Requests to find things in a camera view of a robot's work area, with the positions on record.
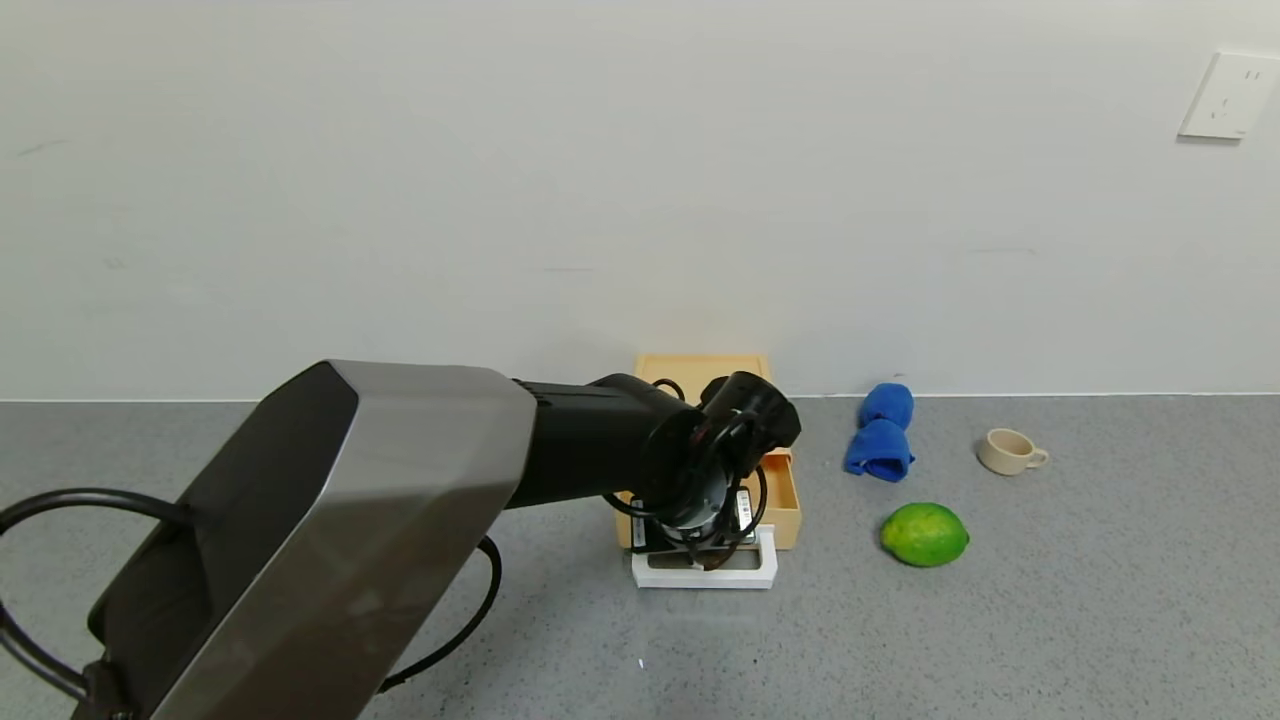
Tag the white wall socket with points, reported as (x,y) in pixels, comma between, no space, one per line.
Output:
(1230,95)

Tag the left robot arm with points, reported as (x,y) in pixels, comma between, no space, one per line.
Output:
(350,500)

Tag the beige small cup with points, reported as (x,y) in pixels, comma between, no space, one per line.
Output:
(1007,450)

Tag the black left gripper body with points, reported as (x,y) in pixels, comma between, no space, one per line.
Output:
(692,533)

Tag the blue folded cloth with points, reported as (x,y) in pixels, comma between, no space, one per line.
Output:
(880,440)

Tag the green lime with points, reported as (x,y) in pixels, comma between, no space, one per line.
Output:
(924,535)

